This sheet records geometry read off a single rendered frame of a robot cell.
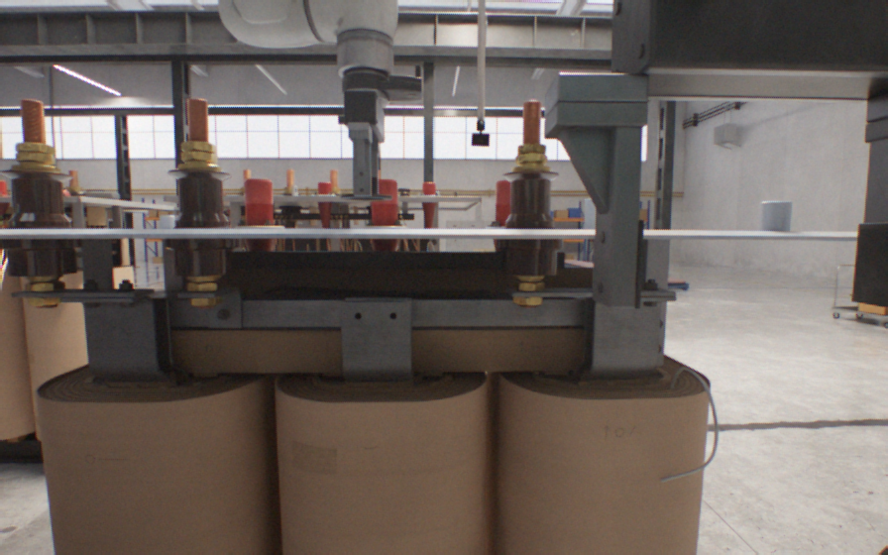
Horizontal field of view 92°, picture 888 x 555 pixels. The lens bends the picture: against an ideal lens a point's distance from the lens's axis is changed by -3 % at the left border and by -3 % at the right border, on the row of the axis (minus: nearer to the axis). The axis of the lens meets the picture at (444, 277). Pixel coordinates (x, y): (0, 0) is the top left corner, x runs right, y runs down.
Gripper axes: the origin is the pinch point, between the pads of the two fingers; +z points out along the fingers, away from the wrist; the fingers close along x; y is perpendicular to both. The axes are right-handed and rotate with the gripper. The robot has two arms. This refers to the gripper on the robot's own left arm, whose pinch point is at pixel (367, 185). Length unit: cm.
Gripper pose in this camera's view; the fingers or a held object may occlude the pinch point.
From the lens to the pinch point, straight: 75.1
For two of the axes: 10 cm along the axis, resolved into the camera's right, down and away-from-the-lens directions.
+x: 0.4, 1.0, -9.9
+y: -10.0, 0.0, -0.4
